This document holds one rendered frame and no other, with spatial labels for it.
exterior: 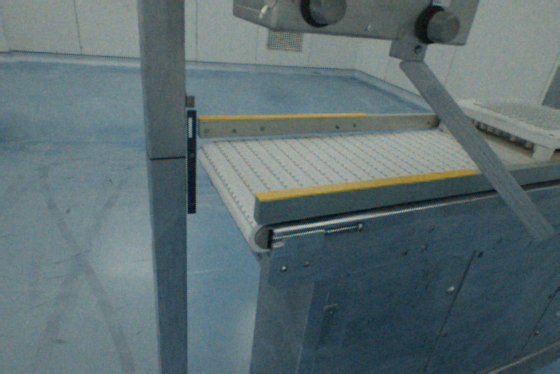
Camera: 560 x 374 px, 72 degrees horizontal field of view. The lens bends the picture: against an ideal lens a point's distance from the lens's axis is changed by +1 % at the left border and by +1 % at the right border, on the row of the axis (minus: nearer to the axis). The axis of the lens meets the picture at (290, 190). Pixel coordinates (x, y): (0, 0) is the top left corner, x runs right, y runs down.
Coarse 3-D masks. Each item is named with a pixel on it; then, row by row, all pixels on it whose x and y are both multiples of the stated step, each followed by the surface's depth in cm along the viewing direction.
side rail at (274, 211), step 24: (528, 168) 61; (552, 168) 64; (336, 192) 45; (360, 192) 47; (384, 192) 49; (408, 192) 51; (432, 192) 53; (456, 192) 56; (264, 216) 42; (288, 216) 44; (312, 216) 45
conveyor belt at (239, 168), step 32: (224, 160) 58; (256, 160) 60; (288, 160) 61; (320, 160) 63; (352, 160) 64; (384, 160) 66; (416, 160) 68; (448, 160) 70; (224, 192) 53; (256, 192) 50; (256, 224) 45
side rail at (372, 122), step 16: (208, 128) 63; (224, 128) 65; (240, 128) 66; (256, 128) 67; (272, 128) 69; (288, 128) 70; (304, 128) 72; (320, 128) 73; (352, 128) 76; (368, 128) 78; (384, 128) 80; (400, 128) 82; (416, 128) 84
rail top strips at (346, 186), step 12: (204, 120) 62; (216, 120) 63; (372, 180) 49; (384, 180) 49; (396, 180) 50; (408, 180) 50; (420, 180) 51; (432, 180) 52; (264, 192) 43; (276, 192) 43; (288, 192) 43; (300, 192) 44; (312, 192) 44; (324, 192) 45
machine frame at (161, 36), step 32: (160, 0) 53; (160, 32) 55; (160, 64) 57; (160, 96) 59; (160, 128) 62; (160, 160) 64; (160, 192) 67; (160, 224) 70; (160, 256) 73; (160, 288) 77; (160, 320) 81; (160, 352) 86
